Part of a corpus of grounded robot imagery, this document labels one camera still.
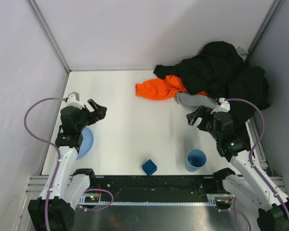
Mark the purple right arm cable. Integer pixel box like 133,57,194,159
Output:
225,98,289,231

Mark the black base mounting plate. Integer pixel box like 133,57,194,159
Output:
89,175,227,203

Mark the black cloth pile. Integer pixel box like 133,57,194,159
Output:
154,41,270,123

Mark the white slotted cable duct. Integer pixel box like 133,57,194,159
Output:
79,194,232,206

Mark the dark blue cube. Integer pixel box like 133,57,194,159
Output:
142,159,158,177

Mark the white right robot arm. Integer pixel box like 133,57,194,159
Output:
186,106,289,231

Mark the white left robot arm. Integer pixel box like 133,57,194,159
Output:
28,95,107,231

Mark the light blue cup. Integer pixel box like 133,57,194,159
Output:
185,149,207,172

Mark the grey cloth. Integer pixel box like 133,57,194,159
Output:
174,92,218,109

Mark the light blue plate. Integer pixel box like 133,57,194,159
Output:
77,128,94,160

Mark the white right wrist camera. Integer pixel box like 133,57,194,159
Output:
210,98,230,115

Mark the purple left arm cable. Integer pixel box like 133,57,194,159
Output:
24,97,68,231

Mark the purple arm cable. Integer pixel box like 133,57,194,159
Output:
225,98,289,231
24,97,68,231

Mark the orange cloth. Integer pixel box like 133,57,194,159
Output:
135,74,212,101

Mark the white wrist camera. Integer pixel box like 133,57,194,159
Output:
64,92,85,109
210,98,230,115

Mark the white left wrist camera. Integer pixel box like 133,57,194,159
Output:
64,92,85,109

